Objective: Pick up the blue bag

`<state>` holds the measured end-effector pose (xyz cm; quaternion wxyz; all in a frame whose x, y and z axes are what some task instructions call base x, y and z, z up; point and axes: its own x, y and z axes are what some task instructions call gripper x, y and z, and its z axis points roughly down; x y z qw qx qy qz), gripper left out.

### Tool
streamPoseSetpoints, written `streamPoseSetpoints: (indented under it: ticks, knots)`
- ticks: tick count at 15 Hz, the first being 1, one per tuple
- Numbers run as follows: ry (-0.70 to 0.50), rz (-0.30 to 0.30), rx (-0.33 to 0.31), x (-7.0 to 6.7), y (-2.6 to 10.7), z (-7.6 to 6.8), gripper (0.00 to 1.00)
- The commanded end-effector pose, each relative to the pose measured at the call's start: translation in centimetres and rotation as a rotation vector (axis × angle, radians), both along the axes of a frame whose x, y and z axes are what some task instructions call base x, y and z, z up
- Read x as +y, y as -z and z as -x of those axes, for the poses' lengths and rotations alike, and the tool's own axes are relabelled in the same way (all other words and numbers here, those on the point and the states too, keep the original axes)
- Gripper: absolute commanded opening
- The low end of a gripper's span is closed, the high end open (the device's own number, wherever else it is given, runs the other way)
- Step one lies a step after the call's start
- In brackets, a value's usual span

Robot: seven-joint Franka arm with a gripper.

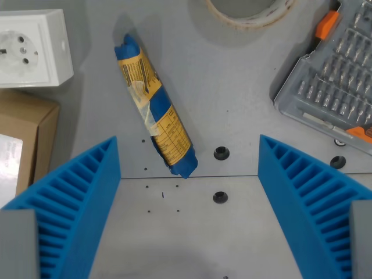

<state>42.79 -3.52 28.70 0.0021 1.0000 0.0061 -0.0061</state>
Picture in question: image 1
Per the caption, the roll of adhesive tape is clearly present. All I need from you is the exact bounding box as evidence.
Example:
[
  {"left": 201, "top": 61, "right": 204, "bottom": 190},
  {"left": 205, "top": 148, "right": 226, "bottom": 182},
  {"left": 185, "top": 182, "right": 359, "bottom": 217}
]
[{"left": 205, "top": 0, "right": 297, "bottom": 30}]

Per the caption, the blue and yellow rolled bag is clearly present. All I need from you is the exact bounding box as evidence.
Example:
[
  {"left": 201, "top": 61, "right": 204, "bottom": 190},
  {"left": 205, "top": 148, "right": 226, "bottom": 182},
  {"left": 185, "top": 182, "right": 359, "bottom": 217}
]
[{"left": 113, "top": 33, "right": 199, "bottom": 180}]

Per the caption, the white wall power socket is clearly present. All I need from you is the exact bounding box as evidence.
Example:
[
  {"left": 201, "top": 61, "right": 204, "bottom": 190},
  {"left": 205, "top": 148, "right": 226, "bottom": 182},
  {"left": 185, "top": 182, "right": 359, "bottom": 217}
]
[{"left": 0, "top": 8, "right": 74, "bottom": 90}]

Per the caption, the grey screwdriver bit case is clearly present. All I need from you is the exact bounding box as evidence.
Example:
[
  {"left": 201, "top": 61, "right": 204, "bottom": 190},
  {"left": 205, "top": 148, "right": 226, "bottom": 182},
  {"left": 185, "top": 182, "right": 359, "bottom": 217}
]
[{"left": 273, "top": 0, "right": 372, "bottom": 156}]

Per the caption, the brown cardboard box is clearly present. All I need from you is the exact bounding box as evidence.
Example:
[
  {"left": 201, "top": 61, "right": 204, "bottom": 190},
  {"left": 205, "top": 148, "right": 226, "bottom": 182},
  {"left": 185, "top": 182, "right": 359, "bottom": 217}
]
[{"left": 0, "top": 90, "right": 61, "bottom": 204}]

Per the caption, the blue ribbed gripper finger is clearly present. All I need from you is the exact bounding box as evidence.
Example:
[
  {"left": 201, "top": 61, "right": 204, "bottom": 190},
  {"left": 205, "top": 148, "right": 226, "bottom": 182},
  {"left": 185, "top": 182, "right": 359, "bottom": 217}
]
[
  {"left": 257, "top": 134, "right": 372, "bottom": 279},
  {"left": 0, "top": 135, "right": 121, "bottom": 279}
]

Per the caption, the orange and black screwdriver handle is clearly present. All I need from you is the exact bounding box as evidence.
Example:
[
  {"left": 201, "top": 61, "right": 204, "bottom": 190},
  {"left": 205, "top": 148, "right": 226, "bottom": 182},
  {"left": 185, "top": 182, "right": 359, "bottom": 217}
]
[{"left": 345, "top": 124, "right": 372, "bottom": 145}]

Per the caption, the silver extension bar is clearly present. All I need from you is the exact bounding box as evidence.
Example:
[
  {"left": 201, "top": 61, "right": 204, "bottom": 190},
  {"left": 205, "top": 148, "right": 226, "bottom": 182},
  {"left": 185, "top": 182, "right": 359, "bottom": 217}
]
[{"left": 302, "top": 112, "right": 354, "bottom": 139}]

